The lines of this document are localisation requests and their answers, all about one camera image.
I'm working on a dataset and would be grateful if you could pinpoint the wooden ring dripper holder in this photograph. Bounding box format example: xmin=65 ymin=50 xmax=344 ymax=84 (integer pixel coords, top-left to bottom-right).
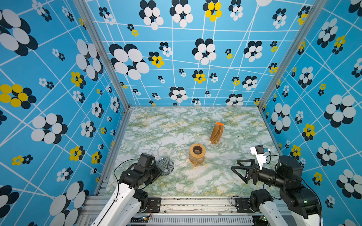
xmin=189 ymin=143 xmax=206 ymax=159

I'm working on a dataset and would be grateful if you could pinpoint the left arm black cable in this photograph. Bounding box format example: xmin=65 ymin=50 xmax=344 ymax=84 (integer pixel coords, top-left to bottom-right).
xmin=113 ymin=158 xmax=139 ymax=204

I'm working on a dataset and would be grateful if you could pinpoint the aluminium corner post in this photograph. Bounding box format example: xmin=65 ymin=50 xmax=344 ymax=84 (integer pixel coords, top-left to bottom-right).
xmin=74 ymin=0 xmax=130 ymax=112
xmin=258 ymin=0 xmax=327 ymax=111

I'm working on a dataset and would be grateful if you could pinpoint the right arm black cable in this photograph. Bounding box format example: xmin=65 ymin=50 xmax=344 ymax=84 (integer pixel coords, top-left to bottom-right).
xmin=299 ymin=177 xmax=321 ymax=215

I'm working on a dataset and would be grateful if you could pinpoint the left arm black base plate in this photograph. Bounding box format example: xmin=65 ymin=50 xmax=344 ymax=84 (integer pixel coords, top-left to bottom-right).
xmin=136 ymin=197 xmax=161 ymax=213

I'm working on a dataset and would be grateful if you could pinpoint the aluminium front rail frame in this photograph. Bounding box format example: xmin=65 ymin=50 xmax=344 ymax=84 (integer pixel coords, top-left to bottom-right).
xmin=74 ymin=195 xmax=323 ymax=226

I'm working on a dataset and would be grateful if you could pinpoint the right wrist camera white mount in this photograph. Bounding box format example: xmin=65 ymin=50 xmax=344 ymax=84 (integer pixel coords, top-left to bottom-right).
xmin=250 ymin=145 xmax=271 ymax=169

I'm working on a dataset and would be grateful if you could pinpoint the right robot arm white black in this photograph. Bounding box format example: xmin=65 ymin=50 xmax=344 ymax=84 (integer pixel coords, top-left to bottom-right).
xmin=231 ymin=155 xmax=323 ymax=226

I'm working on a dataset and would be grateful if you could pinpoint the left aluminium corner post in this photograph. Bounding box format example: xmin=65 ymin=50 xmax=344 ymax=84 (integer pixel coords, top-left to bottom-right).
xmin=74 ymin=0 xmax=130 ymax=112

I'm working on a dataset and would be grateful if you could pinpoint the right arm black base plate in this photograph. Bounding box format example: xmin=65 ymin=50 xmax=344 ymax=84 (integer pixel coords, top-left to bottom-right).
xmin=234 ymin=197 xmax=254 ymax=213

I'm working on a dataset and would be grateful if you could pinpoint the orange glass coffee carafe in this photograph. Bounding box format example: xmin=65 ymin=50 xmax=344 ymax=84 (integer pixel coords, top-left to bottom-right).
xmin=189 ymin=153 xmax=205 ymax=166

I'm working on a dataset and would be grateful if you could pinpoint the right aluminium corner post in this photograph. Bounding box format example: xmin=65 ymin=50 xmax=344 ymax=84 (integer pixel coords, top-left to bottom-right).
xmin=258 ymin=0 xmax=327 ymax=111

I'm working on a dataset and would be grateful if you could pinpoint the grey ribbed glass dripper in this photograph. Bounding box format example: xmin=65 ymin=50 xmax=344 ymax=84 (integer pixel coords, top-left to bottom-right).
xmin=156 ymin=158 xmax=174 ymax=176

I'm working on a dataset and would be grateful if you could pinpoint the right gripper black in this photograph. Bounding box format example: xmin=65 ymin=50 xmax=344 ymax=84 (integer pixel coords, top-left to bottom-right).
xmin=232 ymin=158 xmax=287 ymax=190

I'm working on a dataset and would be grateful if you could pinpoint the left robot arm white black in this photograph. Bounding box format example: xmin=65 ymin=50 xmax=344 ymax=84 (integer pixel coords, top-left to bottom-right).
xmin=92 ymin=153 xmax=162 ymax=226

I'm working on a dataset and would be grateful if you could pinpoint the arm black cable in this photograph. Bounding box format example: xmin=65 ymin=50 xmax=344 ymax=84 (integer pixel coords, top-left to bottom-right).
xmin=299 ymin=177 xmax=321 ymax=215
xmin=113 ymin=158 xmax=139 ymax=204

